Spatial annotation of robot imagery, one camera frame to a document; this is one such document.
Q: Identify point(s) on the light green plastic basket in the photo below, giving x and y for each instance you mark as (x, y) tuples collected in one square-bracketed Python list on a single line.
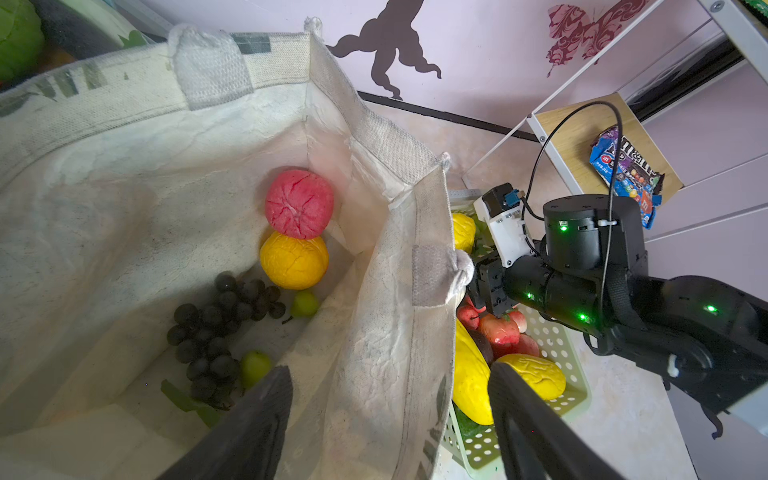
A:
[(473, 446)]

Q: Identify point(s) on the small green grape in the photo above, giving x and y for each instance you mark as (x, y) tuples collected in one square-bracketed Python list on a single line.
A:
[(254, 367), (305, 304)]

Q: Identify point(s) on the green cabbage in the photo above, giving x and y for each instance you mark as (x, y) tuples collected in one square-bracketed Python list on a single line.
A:
[(22, 39)]

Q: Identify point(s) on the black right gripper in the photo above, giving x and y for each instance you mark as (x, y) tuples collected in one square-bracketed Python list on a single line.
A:
[(583, 274)]

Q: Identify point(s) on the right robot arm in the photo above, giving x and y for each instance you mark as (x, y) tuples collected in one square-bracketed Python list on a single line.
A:
[(707, 338)]

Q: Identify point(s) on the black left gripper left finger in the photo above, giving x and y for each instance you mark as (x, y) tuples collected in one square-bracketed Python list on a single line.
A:
[(247, 443)]

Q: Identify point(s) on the yellow mango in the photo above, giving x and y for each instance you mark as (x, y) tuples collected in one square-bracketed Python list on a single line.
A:
[(471, 377)]

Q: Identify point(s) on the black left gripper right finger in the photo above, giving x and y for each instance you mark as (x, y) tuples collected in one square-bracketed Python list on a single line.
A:
[(534, 442)]

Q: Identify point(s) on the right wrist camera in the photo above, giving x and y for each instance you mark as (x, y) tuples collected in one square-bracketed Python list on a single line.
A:
[(501, 208)]

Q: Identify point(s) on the beige canvas grocery bag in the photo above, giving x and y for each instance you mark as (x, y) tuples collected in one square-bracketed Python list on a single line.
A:
[(130, 180)]

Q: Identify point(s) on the yellow crumpled lemon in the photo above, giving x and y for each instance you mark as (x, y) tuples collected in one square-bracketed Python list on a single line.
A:
[(464, 231)]

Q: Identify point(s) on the orange yellow orange fruit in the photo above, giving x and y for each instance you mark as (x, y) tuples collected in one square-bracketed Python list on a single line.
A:
[(294, 264)]

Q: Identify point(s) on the blue dark candy bag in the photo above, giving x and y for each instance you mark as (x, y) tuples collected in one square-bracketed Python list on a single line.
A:
[(634, 178)]

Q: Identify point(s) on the pink red pomegranate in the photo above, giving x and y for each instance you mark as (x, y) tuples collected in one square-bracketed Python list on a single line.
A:
[(299, 204)]

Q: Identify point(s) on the black grape bunch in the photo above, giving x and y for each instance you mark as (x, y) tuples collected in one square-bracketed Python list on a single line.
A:
[(202, 337)]

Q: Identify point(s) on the white wooden two-tier shelf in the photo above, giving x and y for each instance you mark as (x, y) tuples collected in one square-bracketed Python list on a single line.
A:
[(565, 134)]

